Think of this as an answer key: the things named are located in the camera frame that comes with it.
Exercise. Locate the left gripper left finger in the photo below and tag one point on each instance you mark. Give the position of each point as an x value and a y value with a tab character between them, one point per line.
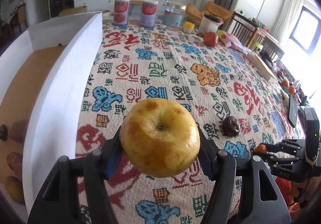
57	200

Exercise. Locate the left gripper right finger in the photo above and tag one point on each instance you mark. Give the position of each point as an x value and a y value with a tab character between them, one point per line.
261	200

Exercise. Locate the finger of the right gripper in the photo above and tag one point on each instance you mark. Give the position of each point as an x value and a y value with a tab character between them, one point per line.
274	161
288	146

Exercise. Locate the small orange tangerine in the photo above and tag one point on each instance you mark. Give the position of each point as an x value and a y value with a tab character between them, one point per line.
261	148

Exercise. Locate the purple sweet potato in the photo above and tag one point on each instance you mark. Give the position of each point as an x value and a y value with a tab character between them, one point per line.
18	130
14	161

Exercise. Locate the rough dark orange fruit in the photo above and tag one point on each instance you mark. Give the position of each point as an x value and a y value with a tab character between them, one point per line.
3	132

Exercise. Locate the yellow apple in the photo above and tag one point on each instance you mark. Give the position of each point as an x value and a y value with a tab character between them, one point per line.
160	137

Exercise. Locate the patterned woven tablecloth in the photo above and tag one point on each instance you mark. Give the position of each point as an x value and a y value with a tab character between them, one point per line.
135	63

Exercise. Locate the orange cover book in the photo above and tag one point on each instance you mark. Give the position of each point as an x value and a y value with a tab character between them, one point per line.
262	67

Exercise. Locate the wooden chair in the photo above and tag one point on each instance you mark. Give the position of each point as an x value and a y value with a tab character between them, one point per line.
248	32

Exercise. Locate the pink snack bag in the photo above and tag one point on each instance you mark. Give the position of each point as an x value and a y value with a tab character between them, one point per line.
229	40

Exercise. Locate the white cardboard box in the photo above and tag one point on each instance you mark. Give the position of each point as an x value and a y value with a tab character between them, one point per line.
55	114

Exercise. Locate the red apple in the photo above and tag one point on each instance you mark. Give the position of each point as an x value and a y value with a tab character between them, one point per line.
210	39

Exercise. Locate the clear black lid canister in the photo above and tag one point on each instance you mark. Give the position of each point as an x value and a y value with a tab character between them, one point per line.
209	23

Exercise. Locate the small yellow lid jar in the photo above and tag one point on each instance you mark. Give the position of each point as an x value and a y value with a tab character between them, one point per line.
188	27

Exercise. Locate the brown cushioned lounge chair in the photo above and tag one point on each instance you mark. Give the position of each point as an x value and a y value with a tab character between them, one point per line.
211	8

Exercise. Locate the large silver blue tin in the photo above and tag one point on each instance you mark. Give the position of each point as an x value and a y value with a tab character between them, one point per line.
173	14

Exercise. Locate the right purple tin can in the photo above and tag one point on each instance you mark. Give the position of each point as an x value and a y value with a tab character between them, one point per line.
148	13

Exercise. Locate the purple tin can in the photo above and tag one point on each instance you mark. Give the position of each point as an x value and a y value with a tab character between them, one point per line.
121	11
148	13

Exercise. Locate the white tv cabinet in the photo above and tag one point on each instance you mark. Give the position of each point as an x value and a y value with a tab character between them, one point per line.
134	6

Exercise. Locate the left purple tin can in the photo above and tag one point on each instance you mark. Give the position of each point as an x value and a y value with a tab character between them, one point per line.
121	11

